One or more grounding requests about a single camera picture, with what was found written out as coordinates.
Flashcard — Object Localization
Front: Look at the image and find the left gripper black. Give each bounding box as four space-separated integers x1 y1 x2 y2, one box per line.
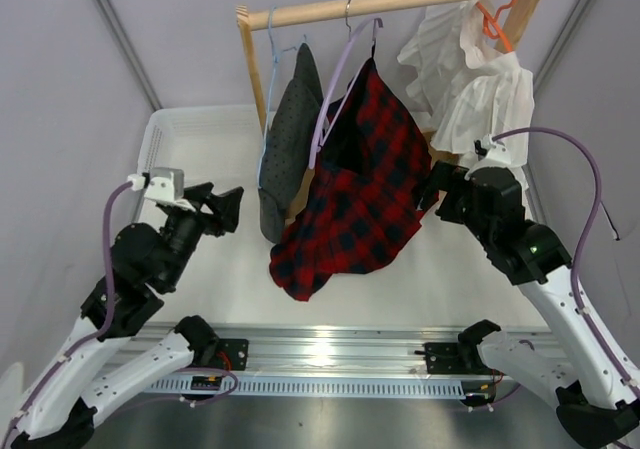
161 182 244 289

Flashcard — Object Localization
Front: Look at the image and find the red plaid skirt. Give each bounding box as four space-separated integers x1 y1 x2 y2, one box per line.
269 59 431 301

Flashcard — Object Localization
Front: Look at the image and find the purple hanger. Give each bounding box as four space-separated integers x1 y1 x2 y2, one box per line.
307 0 384 170

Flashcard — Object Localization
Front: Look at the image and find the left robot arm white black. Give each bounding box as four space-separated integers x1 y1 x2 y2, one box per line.
1 176 249 448

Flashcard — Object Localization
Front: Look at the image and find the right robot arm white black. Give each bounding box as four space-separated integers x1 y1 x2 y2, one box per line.
413 161 639 448

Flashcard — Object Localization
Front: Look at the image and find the orange hanger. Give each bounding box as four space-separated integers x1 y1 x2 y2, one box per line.
475 0 518 53

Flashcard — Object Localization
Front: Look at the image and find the light blue hanger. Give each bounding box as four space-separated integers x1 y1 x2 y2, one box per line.
256 6 307 189

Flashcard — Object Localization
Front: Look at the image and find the white plastic basket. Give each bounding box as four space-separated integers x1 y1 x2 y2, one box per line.
137 105 262 221

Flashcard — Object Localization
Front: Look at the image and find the white pleated garment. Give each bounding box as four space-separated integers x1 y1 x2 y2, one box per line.
397 1 535 166

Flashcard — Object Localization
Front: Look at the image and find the grey dotted garment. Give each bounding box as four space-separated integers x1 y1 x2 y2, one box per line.
258 43 324 244

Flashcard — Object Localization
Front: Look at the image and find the wooden clothes rack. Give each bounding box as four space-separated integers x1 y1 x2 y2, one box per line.
234 0 550 225

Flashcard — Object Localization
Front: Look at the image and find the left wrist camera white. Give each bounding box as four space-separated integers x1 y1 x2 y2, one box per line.
127 167 195 212

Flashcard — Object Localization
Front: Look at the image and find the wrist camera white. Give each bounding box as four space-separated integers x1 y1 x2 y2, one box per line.
127 167 195 212
470 136 513 172

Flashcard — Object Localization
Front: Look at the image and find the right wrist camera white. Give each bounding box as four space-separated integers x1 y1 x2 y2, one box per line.
470 136 513 172

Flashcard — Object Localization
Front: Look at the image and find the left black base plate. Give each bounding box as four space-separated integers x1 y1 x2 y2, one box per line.
213 338 249 371

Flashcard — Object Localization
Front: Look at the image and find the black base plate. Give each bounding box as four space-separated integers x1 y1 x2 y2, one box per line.
413 342 493 376
213 338 249 371

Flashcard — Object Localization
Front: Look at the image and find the aluminium mounting rail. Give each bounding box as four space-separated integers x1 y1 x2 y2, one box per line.
214 325 462 378

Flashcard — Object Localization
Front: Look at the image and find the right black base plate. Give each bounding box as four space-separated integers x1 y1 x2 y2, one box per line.
413 342 493 376

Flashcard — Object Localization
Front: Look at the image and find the white slotted cable duct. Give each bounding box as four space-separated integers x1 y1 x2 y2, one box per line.
145 373 509 400

